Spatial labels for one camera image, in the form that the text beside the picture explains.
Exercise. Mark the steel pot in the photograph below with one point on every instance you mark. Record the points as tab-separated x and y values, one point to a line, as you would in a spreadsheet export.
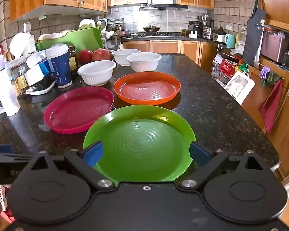
204	19

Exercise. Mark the range hood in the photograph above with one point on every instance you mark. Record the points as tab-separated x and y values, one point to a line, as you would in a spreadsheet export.
163	6

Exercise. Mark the blue paper cup white lid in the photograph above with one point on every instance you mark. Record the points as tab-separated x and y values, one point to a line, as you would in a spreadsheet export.
60	69

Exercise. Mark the grey countertop oven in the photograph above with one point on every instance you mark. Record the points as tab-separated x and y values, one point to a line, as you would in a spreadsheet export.
274	45

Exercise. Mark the dark jar orange label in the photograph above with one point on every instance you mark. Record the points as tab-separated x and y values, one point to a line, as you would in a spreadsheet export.
73	61

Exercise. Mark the gas stove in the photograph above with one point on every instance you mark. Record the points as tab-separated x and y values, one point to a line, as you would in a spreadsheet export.
163	35

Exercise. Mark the green plate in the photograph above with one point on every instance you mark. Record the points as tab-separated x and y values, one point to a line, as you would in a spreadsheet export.
139	144

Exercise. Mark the red shopping bag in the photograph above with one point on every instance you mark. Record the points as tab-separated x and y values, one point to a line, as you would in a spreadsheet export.
227	66

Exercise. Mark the white ribbed bowl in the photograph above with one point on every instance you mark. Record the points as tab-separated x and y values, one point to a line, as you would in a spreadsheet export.
122	56
97	73
143	61

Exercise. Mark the wok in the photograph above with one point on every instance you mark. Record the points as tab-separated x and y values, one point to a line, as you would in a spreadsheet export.
151	28

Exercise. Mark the white toaster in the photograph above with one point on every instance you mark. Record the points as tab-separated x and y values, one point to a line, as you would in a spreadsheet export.
221	38

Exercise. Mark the purple gloves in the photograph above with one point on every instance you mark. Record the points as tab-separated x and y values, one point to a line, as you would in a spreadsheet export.
265	73

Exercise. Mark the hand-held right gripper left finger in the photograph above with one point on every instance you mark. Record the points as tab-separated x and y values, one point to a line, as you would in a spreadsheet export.
94	153

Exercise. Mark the pink plate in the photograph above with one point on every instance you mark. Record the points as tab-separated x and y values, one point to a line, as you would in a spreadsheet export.
79	108

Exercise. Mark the white wall switch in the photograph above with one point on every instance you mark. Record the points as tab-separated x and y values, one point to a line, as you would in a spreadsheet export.
27	27

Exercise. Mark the orange plate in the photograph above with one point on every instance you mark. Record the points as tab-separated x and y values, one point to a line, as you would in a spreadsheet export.
147	89

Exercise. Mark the clear jar yellow label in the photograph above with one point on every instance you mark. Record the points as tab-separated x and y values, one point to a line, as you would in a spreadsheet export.
19	74

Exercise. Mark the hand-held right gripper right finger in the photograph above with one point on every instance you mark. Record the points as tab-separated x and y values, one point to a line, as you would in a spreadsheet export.
200	153

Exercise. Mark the blue white tissue pack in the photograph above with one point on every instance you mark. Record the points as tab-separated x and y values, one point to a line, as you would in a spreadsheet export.
42	68

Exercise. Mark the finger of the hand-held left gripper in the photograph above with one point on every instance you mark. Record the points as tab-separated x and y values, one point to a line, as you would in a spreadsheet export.
2	148

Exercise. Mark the white box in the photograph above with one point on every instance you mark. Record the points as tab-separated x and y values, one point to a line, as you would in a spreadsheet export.
239	86

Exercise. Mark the dark apron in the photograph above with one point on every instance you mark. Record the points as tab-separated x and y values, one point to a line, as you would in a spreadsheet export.
254	41

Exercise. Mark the white plastic bag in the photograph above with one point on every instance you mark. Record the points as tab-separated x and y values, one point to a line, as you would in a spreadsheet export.
19	43

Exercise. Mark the teal mug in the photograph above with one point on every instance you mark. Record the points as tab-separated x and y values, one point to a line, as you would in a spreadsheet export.
230	41

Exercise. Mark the white plastic tray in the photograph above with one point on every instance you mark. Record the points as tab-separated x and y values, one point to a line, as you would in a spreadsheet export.
38	90

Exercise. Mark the white plate in rack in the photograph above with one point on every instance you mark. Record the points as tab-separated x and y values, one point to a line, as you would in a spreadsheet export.
86	22

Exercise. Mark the wooden base cabinets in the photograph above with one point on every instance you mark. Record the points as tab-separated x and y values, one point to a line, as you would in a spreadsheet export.
163	47

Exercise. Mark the white thermos bottle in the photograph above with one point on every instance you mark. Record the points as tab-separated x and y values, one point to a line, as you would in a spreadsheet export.
4	91

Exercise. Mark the red hanging cloth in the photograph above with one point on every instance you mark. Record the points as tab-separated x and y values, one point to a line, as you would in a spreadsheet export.
272	108

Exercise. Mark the green cutting board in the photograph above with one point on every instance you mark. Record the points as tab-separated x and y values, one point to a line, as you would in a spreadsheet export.
81	41

